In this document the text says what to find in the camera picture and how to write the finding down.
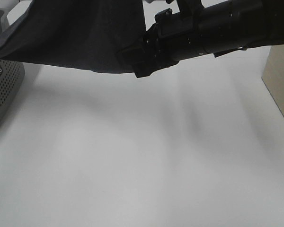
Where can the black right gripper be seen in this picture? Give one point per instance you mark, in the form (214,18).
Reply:
(151,52)

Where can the dark navy towel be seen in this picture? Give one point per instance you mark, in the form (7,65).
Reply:
(80,34)

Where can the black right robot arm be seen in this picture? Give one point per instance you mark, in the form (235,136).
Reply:
(196,30)

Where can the grey perforated plastic basket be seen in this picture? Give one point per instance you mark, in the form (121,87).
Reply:
(11,74)

